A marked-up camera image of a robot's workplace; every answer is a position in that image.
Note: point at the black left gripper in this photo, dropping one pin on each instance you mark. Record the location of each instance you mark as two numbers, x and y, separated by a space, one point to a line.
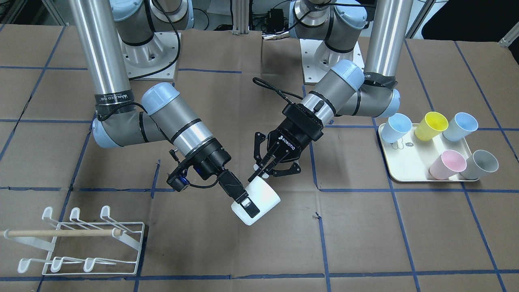
286 142

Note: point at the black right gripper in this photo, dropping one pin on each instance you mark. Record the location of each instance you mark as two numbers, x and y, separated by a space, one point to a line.
211 159

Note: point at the pale green cup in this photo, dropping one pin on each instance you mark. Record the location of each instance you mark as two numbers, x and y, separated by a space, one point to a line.
262 195

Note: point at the light blue cup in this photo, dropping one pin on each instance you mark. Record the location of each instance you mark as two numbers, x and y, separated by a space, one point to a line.
460 126
396 127

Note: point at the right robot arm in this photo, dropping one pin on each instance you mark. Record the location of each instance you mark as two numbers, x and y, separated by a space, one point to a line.
162 114

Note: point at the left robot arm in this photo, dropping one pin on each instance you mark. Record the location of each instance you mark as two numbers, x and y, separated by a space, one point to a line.
379 28

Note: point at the yellow cup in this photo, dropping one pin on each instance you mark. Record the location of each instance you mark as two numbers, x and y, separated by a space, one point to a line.
431 125

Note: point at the pink cup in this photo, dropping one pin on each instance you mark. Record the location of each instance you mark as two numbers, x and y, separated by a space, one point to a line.
449 163

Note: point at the grey cup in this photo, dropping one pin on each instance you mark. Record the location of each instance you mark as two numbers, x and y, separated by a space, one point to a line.
480 164

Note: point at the cream serving tray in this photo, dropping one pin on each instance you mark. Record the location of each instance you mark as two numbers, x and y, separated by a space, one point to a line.
409 159

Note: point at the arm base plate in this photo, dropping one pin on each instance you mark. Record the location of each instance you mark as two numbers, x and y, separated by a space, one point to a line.
317 59
153 61

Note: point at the white wire cup rack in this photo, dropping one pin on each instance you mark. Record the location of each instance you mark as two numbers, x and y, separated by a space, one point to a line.
78 248

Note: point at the aluminium frame post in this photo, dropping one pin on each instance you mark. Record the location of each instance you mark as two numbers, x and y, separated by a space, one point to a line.
240 16

